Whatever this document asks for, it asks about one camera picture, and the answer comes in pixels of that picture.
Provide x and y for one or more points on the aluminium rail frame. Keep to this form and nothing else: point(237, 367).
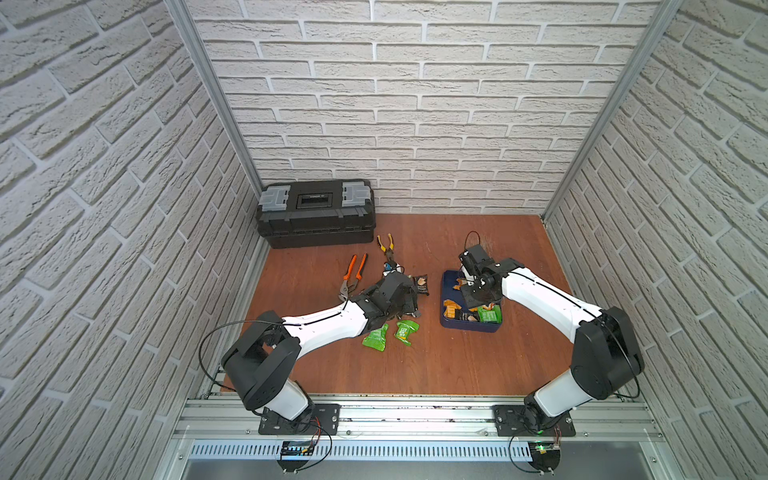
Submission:
point(409, 428)

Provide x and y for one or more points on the right controller board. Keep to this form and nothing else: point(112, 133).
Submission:
point(545, 457)

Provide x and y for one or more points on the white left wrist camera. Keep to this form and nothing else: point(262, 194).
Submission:
point(392, 266)

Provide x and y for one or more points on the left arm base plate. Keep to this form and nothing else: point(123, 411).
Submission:
point(322, 417)

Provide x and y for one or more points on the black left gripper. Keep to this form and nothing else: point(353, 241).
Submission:
point(405, 294)

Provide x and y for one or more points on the green packet in box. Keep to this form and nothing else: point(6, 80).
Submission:
point(490, 314)

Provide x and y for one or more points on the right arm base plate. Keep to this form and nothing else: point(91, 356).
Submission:
point(527, 420)

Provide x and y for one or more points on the orange handled pliers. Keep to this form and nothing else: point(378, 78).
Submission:
point(352, 277)

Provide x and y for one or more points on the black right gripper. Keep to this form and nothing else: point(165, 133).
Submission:
point(469, 302)

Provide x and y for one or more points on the left controller board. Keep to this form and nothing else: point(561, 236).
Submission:
point(295, 455)

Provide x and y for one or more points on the black cracker packet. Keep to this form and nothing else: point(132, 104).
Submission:
point(421, 284)

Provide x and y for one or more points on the controller board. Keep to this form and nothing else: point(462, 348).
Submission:
point(295, 455)
point(545, 457)

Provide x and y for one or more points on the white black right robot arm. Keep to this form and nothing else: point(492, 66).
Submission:
point(606, 353)

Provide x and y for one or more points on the yellow handled pliers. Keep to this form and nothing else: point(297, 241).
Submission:
point(387, 248)

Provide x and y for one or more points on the black plastic toolbox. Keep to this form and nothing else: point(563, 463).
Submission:
point(317, 213)

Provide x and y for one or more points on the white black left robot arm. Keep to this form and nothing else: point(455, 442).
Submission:
point(260, 362)

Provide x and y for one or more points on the dark blue storage box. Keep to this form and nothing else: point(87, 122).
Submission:
point(451, 282)

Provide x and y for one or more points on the green cookie packet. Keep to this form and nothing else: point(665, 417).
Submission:
point(406, 328)
point(376, 339)

